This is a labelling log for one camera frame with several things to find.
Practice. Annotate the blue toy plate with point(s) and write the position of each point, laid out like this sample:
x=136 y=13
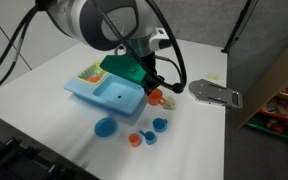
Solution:
x=105 y=127

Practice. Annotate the crumpled white paper wad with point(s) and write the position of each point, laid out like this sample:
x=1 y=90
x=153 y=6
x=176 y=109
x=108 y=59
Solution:
x=170 y=104

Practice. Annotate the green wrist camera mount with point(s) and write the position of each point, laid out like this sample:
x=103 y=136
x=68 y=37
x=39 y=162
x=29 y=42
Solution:
x=124 y=68

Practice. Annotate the small orange cup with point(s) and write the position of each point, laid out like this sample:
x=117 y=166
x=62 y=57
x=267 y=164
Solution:
x=134 y=140

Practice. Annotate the light blue toy sink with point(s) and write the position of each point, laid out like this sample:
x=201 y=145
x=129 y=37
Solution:
x=117 y=96

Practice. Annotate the grey metal mounting plate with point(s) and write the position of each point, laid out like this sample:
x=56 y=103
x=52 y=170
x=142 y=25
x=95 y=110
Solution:
x=210 y=92

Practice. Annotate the orange toy plate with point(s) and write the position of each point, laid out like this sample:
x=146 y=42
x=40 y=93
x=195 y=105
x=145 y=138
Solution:
x=95 y=79

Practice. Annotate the black equipment frame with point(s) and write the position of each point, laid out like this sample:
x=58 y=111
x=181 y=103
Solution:
x=10 y=160

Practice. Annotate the colourful toy shelf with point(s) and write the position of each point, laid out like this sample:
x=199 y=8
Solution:
x=284 y=113

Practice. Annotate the yellow-green dish drying rack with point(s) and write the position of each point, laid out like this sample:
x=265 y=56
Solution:
x=90 y=71

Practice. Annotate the black tripod pole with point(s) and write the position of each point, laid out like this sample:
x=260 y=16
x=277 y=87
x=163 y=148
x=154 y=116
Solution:
x=237 y=26

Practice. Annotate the pale yellow sticker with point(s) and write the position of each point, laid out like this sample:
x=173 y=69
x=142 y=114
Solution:
x=212 y=76

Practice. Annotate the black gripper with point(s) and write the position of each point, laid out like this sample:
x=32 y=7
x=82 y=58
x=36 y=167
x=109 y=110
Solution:
x=150 y=66

